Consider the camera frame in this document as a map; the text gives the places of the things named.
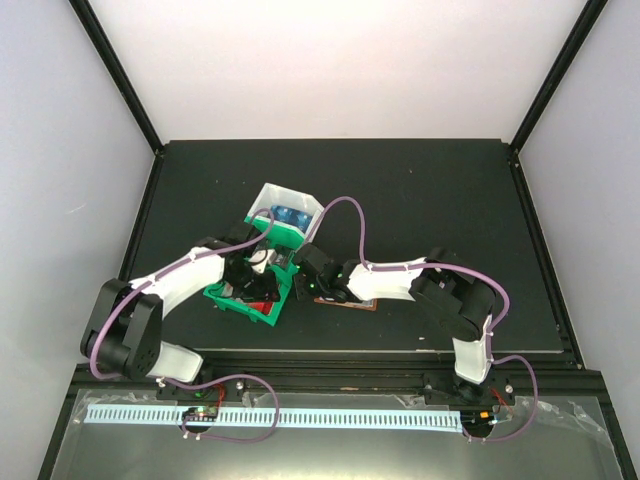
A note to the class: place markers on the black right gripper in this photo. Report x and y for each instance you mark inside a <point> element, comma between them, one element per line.
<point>300,288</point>

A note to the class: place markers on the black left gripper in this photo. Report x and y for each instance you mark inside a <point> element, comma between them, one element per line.
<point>263,293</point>

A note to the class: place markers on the red white card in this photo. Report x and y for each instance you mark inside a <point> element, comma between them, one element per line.
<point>264,308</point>

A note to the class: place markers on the brown leather card holder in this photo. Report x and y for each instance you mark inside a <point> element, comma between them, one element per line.
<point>370,305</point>

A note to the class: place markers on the white bin with blue cards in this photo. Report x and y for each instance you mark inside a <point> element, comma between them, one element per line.
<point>272,194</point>

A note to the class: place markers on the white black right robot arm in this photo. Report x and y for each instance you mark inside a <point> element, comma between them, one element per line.
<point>465,303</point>

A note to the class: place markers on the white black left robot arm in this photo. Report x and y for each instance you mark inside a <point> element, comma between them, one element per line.
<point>123,337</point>

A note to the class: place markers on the green bin with black cards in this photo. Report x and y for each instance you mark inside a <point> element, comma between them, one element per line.
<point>285,239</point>

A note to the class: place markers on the blue VIP card front stack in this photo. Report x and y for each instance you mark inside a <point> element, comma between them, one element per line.
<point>301,220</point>

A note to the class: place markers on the blue vip card stack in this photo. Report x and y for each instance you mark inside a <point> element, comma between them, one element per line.
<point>281,213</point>
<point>301,220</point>

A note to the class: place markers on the blue VIP card rear stack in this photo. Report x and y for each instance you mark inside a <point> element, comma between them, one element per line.
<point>281,213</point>

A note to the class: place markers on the left controller circuit board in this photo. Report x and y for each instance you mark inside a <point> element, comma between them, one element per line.
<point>200,414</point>

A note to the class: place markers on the controller circuit board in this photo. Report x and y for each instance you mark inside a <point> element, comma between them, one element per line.
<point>485,417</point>
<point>200,414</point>

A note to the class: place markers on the clear acrylic front panel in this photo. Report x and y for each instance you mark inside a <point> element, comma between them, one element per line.
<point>553,438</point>

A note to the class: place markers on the right controller circuit board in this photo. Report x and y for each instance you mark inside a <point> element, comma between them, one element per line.
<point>485,417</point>

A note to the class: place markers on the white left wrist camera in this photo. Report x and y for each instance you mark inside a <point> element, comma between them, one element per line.
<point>261,260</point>

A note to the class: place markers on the white slotted cable duct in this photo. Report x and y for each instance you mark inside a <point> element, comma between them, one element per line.
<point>309,418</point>

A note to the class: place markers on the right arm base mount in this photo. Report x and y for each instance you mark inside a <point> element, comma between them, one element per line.
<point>451,389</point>

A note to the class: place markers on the black aluminium frame rail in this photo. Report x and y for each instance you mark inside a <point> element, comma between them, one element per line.
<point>322,372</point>

